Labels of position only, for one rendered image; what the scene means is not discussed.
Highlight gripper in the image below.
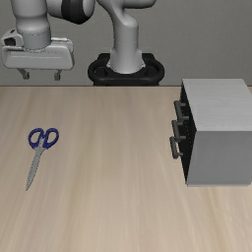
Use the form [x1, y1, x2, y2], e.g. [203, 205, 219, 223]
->
[0, 29, 75, 82]

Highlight grey cabinet with drawers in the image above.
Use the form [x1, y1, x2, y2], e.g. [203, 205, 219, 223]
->
[168, 78, 252, 188]

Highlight blue-handled scissors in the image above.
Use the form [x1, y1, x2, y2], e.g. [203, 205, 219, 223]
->
[25, 127, 60, 192]

